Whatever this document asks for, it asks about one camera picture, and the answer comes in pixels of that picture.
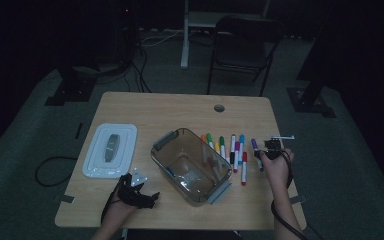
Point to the dark equipment with red light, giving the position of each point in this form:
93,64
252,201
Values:
126,20

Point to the grey tape piece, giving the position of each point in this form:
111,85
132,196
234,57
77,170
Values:
299,199

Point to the dark blue marker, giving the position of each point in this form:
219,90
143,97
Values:
171,172

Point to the person's left hand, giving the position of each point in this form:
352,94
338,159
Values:
120,211

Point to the light blue marker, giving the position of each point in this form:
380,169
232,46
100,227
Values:
242,138

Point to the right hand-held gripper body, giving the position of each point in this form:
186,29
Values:
273,149

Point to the person's right hand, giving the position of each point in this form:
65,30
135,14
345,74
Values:
280,171

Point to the purple marker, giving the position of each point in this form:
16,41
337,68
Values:
254,144

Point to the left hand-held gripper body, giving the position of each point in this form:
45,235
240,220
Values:
128,191

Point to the black folding chair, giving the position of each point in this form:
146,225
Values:
240,53

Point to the black marker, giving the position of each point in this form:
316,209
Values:
232,157

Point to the small black stick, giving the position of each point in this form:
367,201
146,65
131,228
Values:
78,130

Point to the yellow marker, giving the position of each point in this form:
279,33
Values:
217,146

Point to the white metal desk frame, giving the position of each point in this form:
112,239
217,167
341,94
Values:
185,40

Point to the red marker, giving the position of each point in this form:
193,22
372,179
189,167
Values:
244,156

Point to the green marker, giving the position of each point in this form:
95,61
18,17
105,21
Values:
209,137
222,141

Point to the magenta marker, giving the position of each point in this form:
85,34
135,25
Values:
236,146

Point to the clear storage box grey latches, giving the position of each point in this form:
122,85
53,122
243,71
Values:
165,140

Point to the black stand with base plate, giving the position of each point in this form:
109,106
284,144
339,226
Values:
308,100
71,88

